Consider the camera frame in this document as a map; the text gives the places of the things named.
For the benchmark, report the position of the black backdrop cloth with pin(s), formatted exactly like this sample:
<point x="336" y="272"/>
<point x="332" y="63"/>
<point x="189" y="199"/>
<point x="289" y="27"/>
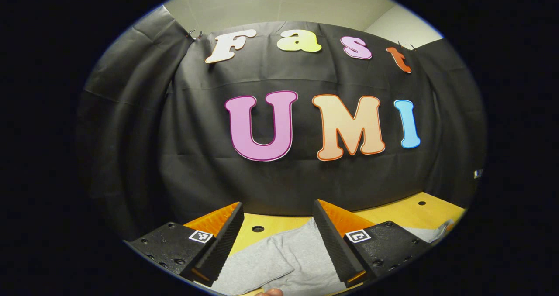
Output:
<point x="284" y="187"/>

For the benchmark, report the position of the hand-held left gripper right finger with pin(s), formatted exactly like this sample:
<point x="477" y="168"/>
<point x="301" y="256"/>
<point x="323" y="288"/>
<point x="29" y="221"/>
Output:
<point x="336" y="252"/>

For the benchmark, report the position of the grey zip-neck sweatshirt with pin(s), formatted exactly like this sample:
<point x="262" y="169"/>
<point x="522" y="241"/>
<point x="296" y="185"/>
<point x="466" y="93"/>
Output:
<point x="297" y="252"/>

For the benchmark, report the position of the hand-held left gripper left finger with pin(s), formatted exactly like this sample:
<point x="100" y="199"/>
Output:
<point x="220" y="252"/>

